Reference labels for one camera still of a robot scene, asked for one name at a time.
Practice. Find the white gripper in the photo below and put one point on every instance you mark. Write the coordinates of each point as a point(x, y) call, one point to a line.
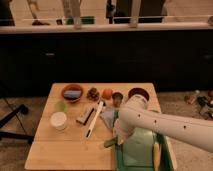
point(122, 130)

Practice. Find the green pepper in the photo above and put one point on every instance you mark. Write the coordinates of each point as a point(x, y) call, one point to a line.
point(111, 142)

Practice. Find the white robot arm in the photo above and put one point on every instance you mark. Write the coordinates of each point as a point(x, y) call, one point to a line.
point(133, 114)

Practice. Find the grey blue cloth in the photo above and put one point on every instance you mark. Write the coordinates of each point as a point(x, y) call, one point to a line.
point(108, 116)

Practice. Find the green plastic tray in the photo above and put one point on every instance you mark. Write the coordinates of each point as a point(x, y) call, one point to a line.
point(136, 154)

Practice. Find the small green cup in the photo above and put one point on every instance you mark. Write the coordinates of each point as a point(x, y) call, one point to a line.
point(117, 99)

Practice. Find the yellow corn cob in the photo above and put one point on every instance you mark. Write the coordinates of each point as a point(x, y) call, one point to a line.
point(156, 156)

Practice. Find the brown wooden block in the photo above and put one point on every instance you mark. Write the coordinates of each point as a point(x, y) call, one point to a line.
point(84, 117)

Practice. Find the orange fruit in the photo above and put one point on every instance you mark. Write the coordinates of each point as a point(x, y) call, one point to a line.
point(107, 93)

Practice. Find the dark red bowl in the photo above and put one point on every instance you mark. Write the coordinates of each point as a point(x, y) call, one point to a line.
point(139, 91)

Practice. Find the wooden table board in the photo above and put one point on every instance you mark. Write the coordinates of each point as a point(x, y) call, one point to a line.
point(69, 149)

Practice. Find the brown pine cone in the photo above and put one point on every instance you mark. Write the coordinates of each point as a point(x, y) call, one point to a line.
point(93, 94)

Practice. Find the orange bowl with blue sponge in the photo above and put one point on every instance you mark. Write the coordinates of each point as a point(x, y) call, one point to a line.
point(72, 92)

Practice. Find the white round container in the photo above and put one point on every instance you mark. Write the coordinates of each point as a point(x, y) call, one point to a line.
point(58, 120)

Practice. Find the light green round lid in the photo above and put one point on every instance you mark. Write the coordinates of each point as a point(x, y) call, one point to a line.
point(60, 106)

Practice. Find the clutter of bottles on floor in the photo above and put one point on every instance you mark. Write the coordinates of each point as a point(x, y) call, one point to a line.
point(205, 103)

